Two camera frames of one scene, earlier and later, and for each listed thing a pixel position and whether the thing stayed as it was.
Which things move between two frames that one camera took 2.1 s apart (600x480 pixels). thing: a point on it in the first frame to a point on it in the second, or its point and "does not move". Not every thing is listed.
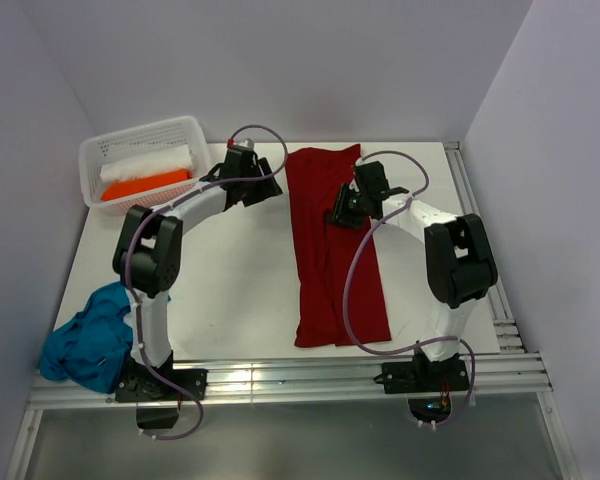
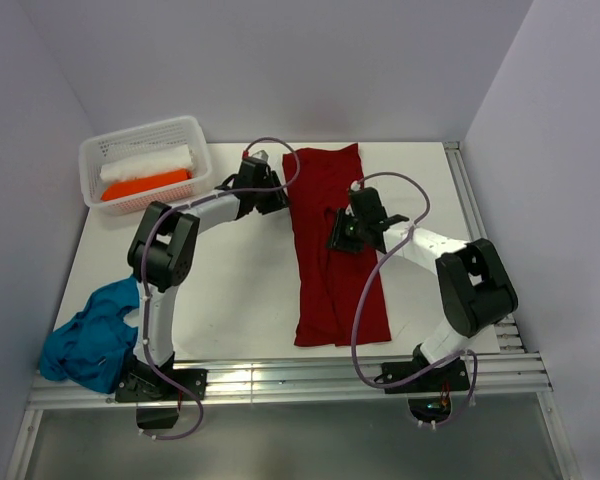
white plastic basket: [143, 164] does not move
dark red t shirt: [323, 253] does not move
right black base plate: [412, 376] does not move
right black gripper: [341, 213] to [337, 238]
